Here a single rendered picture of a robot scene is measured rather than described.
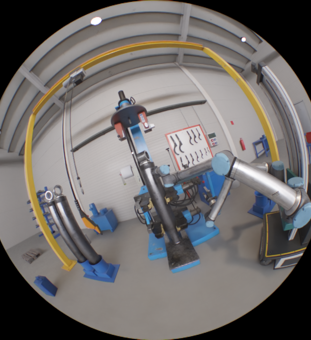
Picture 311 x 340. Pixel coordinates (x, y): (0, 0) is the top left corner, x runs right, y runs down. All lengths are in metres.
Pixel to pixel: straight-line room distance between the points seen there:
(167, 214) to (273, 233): 1.39
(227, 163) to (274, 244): 1.05
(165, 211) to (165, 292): 1.13
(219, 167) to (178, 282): 1.37
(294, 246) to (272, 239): 0.31
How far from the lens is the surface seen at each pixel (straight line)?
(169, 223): 1.45
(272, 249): 1.27
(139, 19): 6.15
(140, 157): 1.30
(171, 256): 1.59
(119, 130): 1.51
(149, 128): 1.39
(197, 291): 1.41
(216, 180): 2.66
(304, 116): 10.59
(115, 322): 1.67
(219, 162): 0.55
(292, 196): 0.65
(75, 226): 1.61
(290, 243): 1.36
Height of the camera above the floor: 1.35
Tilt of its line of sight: level
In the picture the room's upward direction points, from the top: 21 degrees counter-clockwise
